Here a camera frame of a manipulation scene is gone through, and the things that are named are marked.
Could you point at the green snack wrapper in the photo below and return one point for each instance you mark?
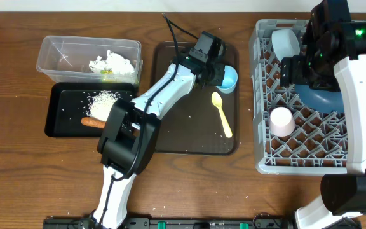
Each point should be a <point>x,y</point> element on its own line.
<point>106,72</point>

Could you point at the white small bowl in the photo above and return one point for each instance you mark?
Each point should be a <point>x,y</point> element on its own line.
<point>285,43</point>

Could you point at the pink cup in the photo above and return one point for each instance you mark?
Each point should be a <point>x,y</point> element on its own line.
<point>281,122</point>

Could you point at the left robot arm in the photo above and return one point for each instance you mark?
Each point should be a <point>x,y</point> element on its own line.
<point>131,131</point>

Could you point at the pile of white rice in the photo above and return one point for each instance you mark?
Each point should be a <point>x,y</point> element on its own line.
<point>100,104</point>

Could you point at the dark brown serving tray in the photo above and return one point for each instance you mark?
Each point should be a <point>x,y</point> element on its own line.
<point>193,125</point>

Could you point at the dark blue bowl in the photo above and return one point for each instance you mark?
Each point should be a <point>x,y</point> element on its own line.
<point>320,100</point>

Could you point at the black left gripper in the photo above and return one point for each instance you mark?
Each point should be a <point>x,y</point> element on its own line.
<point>218,81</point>

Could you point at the light blue cup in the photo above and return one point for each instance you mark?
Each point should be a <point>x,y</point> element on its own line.
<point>230,80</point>

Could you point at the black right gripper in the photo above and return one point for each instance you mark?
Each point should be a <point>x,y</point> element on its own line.
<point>292,73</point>

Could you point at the clear plastic waste bin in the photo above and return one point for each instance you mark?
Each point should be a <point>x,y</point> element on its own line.
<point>66,59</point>

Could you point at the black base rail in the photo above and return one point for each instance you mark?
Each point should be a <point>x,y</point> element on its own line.
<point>261,221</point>

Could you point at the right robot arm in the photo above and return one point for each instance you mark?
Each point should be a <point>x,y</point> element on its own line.
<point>335,61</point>

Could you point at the black waste tray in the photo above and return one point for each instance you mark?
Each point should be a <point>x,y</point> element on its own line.
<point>70,102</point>

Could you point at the orange carrot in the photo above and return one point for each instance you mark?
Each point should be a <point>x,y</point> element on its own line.
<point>92,122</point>

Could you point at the grey dishwasher rack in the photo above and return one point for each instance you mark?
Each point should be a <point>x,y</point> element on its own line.
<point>319,143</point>

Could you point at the white napkin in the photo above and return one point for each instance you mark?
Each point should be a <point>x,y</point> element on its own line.
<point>114,62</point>

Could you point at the yellow plastic spoon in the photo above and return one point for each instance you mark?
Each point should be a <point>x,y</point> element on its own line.
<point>217,102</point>

